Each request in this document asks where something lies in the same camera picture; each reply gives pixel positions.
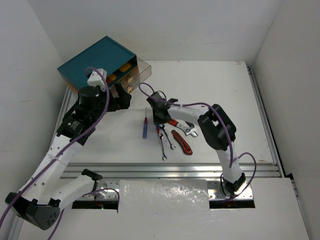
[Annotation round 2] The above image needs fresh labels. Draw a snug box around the long blue red screwdriver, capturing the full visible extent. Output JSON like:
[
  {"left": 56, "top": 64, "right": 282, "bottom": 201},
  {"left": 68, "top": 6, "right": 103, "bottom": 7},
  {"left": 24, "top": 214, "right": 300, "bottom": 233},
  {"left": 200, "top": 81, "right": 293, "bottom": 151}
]
[{"left": 155, "top": 123, "right": 162, "bottom": 138}]

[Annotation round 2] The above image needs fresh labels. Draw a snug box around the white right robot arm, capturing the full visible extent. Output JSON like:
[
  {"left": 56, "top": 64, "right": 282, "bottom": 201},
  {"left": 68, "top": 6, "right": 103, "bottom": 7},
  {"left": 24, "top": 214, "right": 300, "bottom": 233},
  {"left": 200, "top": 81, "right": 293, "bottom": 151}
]
[{"left": 147, "top": 92, "right": 246, "bottom": 196}]

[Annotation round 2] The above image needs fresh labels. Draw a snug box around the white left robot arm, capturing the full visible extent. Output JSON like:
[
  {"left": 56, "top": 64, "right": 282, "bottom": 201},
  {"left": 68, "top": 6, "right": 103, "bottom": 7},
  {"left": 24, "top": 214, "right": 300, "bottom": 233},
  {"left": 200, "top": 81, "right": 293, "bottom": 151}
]
[{"left": 5, "top": 83, "right": 132, "bottom": 230}]

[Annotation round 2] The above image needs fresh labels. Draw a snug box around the small silver open-end wrench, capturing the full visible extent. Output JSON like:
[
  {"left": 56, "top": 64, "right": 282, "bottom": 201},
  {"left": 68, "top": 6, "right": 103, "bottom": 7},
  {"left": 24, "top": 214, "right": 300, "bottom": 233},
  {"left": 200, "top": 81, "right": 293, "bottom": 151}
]
[{"left": 157, "top": 133, "right": 167, "bottom": 161}]

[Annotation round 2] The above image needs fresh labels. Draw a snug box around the teal drawer organizer box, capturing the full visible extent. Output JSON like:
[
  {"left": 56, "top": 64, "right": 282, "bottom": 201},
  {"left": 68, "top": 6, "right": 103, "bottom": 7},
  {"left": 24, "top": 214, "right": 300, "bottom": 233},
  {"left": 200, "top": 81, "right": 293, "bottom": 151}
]
[{"left": 56, "top": 35, "right": 138, "bottom": 97}]

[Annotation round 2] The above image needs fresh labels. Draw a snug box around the red black utility knife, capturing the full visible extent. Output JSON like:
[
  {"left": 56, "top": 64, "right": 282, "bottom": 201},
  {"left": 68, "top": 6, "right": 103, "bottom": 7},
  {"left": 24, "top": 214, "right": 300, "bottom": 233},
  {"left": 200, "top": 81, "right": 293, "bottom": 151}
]
[{"left": 171, "top": 130, "right": 193, "bottom": 156}]

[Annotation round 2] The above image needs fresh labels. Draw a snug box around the white foam cover panel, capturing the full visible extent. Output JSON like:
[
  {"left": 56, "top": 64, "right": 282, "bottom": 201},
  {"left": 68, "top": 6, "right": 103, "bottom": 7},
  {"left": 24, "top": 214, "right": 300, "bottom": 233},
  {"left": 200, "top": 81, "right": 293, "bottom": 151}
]
[{"left": 119, "top": 179, "right": 209, "bottom": 214}]

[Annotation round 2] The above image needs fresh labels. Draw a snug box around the blue handled screwdriver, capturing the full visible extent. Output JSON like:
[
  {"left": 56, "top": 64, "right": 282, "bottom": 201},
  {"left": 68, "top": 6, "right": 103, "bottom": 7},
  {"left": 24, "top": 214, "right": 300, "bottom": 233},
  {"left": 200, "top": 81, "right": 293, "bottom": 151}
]
[{"left": 142, "top": 108, "right": 148, "bottom": 139}]

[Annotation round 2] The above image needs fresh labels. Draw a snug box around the red handled adjustable wrench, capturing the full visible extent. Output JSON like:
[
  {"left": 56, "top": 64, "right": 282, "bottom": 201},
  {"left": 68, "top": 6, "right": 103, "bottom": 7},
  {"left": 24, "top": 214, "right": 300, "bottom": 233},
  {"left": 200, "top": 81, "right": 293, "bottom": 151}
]
[{"left": 167, "top": 119, "right": 199, "bottom": 138}]

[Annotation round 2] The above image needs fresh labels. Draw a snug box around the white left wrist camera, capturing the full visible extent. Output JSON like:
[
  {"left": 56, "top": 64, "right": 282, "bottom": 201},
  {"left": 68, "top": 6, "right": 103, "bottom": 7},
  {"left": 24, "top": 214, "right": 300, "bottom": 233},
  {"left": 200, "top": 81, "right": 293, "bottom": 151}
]
[{"left": 87, "top": 68, "right": 107, "bottom": 89}]

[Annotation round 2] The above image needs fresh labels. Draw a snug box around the aluminium table edge rail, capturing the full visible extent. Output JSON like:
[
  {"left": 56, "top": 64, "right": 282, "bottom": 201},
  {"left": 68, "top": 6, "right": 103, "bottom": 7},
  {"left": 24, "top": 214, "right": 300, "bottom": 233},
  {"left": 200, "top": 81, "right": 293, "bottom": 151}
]
[{"left": 59, "top": 162, "right": 285, "bottom": 180}]

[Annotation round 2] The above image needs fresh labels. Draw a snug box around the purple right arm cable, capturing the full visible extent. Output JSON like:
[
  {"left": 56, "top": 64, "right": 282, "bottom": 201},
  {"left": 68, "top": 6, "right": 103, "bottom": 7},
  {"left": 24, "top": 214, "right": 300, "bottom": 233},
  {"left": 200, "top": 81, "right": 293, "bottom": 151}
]
[{"left": 138, "top": 83, "right": 256, "bottom": 201}]

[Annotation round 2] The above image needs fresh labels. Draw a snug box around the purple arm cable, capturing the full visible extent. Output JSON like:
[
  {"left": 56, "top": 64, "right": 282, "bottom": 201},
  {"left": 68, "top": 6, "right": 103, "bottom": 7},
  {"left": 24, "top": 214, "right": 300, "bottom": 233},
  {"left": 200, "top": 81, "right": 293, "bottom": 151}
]
[
  {"left": 138, "top": 83, "right": 256, "bottom": 201},
  {"left": 0, "top": 67, "right": 111, "bottom": 240}
]

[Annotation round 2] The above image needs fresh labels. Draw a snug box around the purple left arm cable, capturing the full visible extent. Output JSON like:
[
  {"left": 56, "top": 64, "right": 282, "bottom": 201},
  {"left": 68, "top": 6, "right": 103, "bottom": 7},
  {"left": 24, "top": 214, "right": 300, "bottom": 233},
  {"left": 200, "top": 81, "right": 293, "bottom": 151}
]
[{"left": 0, "top": 67, "right": 111, "bottom": 240}]

